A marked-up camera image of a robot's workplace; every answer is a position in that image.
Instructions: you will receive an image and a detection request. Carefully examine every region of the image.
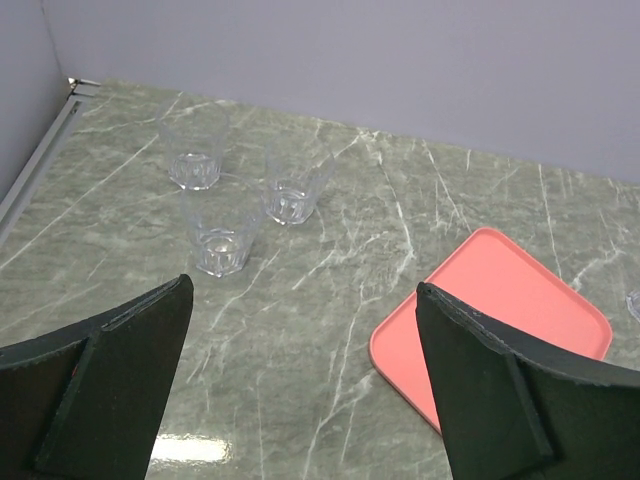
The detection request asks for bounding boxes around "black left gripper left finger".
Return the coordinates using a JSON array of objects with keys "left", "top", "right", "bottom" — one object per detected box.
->
[{"left": 1, "top": 274, "right": 194, "bottom": 479}]

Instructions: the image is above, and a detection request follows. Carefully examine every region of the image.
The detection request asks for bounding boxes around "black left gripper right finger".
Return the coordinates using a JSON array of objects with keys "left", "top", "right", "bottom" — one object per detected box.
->
[{"left": 416, "top": 282, "right": 639, "bottom": 479}]

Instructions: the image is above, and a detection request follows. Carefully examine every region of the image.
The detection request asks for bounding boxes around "clear faceted glass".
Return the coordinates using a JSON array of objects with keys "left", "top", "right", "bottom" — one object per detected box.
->
[
  {"left": 156, "top": 93, "right": 230, "bottom": 191},
  {"left": 625, "top": 289, "right": 640, "bottom": 322},
  {"left": 263, "top": 131, "right": 336, "bottom": 225},
  {"left": 180, "top": 173, "right": 265, "bottom": 278}
]

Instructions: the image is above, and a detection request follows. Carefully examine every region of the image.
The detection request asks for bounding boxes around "pink plastic tray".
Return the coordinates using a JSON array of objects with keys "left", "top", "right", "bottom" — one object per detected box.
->
[{"left": 369, "top": 227, "right": 613, "bottom": 430}]

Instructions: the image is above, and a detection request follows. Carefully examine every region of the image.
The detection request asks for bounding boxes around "aluminium table edge rail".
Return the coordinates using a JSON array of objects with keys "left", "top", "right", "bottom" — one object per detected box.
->
[{"left": 1, "top": 80, "right": 101, "bottom": 244}]

